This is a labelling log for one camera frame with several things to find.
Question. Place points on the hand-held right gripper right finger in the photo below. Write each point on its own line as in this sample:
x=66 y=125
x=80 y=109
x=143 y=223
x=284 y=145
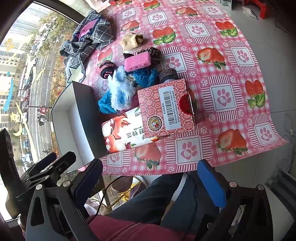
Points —
x=211 y=185

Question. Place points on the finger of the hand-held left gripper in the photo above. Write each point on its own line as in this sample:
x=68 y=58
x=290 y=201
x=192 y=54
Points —
x=64 y=161
x=47 y=161

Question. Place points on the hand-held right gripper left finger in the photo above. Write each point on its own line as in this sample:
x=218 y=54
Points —
x=89 y=179

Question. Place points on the grey storage box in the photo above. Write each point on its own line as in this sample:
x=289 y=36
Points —
x=85 y=111

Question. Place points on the light blue fluffy cloth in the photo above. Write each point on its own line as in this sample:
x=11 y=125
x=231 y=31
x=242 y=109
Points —
x=120 y=92

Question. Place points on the red patterned carton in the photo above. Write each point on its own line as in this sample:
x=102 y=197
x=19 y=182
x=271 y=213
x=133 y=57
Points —
x=150 y=106

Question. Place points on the dark striped sock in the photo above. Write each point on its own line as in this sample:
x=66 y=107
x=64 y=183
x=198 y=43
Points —
x=106 y=68

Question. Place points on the blue velvet scrunchie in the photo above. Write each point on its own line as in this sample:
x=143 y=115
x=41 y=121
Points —
x=143 y=77

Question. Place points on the brown and white knit cuff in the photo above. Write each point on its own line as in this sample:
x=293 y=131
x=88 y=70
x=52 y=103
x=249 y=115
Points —
x=167 y=74

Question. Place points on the pink sponge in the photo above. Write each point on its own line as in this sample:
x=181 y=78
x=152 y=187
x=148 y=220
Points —
x=137 y=61

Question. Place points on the beige sock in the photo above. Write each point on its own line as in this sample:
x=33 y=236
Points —
x=129 y=41

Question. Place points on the leopard print scrunchie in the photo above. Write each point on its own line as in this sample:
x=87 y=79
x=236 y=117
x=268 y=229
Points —
x=154 y=54

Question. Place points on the purple knit slipper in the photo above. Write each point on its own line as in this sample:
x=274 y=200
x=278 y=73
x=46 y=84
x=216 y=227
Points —
x=138 y=186
x=121 y=184

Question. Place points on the white snack packet with red print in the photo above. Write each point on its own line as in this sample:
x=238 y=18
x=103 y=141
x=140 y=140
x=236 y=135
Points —
x=118 y=134

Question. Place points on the person's maroon clothing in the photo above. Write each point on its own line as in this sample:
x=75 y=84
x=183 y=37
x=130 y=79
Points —
x=120 y=229

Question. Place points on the pink strawberry print tablecloth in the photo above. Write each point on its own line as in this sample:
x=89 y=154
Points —
x=208 y=115

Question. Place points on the blue crumpled cloth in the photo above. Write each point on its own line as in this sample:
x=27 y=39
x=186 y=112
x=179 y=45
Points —
x=105 y=104

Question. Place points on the grey plaid garment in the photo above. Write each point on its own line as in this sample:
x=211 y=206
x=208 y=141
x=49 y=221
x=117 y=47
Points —
x=97 y=30

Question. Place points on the white paper sheet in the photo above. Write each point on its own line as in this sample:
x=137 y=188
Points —
x=99 y=4

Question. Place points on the red plastic stool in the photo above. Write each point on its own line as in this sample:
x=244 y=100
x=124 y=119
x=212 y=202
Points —
x=266 y=11

